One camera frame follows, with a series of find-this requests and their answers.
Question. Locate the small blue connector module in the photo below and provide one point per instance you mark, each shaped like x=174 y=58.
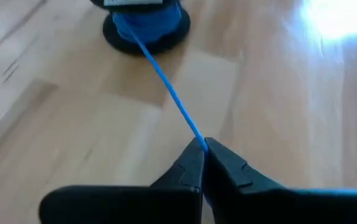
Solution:
x=128 y=45

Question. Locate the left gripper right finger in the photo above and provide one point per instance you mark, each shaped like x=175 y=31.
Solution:
x=259 y=205

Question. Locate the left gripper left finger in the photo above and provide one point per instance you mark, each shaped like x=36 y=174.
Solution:
x=166 y=202

